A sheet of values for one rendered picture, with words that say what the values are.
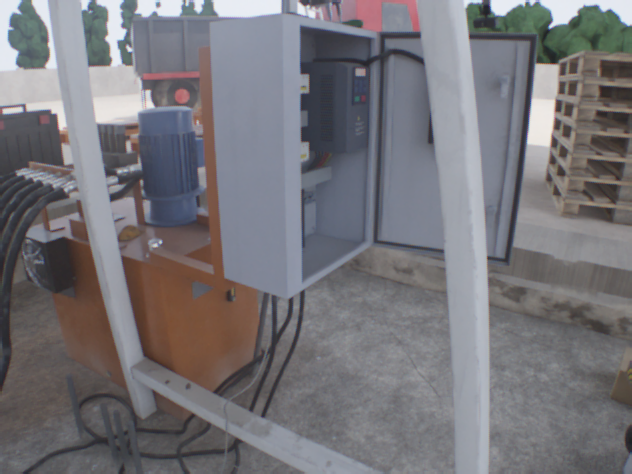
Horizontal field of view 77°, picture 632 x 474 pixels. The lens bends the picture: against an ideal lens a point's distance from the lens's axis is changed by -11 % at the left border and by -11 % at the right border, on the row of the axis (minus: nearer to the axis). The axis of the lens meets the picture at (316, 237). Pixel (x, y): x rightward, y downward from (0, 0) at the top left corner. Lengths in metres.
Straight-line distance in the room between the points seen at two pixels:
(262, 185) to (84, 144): 0.56
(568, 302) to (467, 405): 1.64
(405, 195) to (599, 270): 1.33
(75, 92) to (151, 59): 7.92
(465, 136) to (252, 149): 0.49
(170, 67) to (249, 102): 8.34
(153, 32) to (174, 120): 7.69
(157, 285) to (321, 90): 0.75
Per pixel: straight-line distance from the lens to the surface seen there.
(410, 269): 2.54
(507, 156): 1.20
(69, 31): 1.29
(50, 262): 1.73
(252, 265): 1.04
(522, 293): 2.40
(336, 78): 1.13
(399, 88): 1.23
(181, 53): 9.30
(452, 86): 0.63
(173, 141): 1.64
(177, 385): 1.46
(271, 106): 0.91
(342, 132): 1.13
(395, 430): 1.62
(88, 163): 1.31
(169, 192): 1.68
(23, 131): 3.25
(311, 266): 1.17
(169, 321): 1.45
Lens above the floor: 1.12
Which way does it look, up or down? 20 degrees down
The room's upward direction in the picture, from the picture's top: straight up
